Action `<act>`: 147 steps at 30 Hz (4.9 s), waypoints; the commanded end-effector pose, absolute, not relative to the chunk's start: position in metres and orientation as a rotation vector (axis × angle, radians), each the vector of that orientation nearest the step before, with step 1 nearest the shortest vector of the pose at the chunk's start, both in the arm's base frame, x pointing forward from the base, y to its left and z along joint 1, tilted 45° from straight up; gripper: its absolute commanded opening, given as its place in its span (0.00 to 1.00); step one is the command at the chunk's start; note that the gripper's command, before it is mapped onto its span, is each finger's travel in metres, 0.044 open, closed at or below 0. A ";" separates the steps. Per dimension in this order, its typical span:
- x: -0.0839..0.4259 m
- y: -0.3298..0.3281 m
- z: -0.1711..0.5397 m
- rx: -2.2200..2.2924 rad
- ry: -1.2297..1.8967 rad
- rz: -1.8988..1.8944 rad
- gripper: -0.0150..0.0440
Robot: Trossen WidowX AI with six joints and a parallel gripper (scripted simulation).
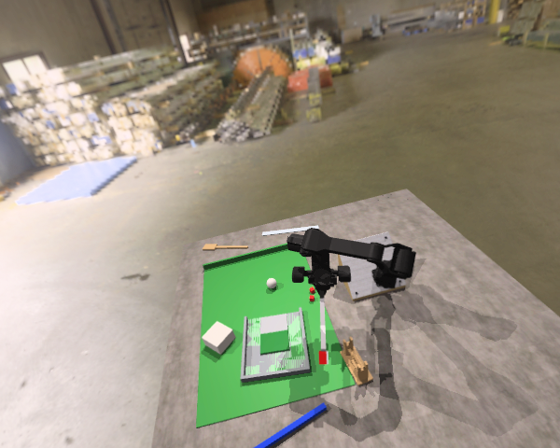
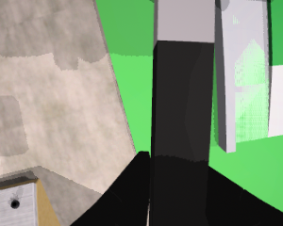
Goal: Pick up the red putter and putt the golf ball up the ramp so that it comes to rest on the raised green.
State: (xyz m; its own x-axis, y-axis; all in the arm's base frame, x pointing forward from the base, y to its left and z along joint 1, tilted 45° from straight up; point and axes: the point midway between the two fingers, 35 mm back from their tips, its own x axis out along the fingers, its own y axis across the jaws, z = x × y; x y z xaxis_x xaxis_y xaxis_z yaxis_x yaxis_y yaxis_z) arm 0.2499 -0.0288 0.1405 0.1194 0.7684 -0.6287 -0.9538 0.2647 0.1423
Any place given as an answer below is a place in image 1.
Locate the green flat mat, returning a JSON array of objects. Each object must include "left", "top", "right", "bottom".
[{"left": 196, "top": 248, "right": 355, "bottom": 428}]

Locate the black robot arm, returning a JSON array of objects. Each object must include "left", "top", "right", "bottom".
[{"left": 287, "top": 228, "right": 416, "bottom": 290}]

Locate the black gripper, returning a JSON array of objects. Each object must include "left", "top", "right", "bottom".
[{"left": 292, "top": 257, "right": 351, "bottom": 285}]

